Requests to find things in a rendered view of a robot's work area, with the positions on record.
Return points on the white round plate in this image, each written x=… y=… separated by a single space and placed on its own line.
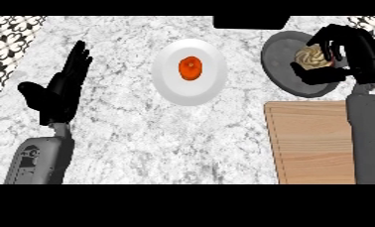
x=189 y=72

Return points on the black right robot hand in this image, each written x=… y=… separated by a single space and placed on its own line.
x=359 y=56

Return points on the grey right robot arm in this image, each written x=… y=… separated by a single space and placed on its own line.
x=362 y=135

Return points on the wooden cutting board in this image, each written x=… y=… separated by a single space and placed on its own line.
x=311 y=145

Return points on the cream frosted cupcake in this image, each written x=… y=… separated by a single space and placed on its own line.
x=311 y=57

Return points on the black appliance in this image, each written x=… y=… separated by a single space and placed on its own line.
x=251 y=22

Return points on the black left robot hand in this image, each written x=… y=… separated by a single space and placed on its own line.
x=60 y=89

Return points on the orange fruit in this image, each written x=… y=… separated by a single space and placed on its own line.
x=190 y=68

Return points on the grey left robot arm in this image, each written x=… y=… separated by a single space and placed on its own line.
x=41 y=160

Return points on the dark grey round pan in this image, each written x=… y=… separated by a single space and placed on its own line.
x=285 y=65

